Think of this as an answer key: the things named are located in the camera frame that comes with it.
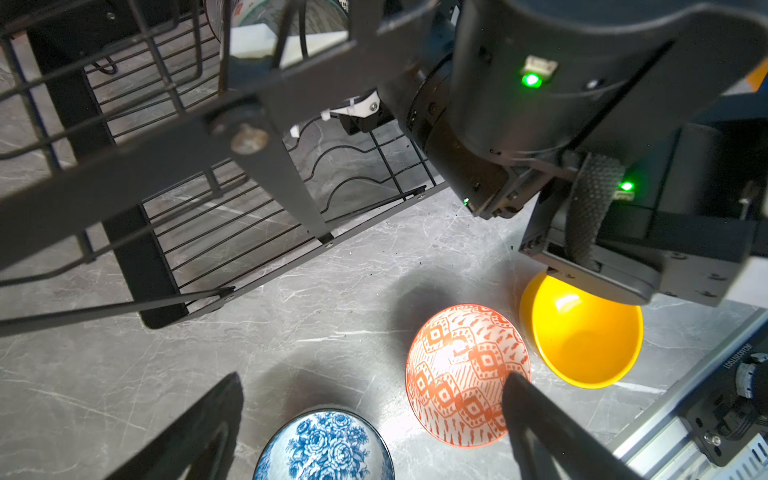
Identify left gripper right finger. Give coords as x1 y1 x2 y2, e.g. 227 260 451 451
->
502 373 639 479

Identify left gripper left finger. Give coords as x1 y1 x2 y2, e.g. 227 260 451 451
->
109 372 244 479

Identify orange patterned bowl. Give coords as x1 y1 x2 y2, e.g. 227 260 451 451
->
405 304 532 448

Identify blue floral bowl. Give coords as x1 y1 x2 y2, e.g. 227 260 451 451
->
253 408 395 480

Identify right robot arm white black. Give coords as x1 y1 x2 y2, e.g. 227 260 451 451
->
379 1 767 307

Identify yellow bowl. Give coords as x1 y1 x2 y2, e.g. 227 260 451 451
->
519 271 644 389

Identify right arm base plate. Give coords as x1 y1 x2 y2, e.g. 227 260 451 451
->
677 352 767 467

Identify black wire dish rack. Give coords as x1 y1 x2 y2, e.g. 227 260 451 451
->
1 1 450 337

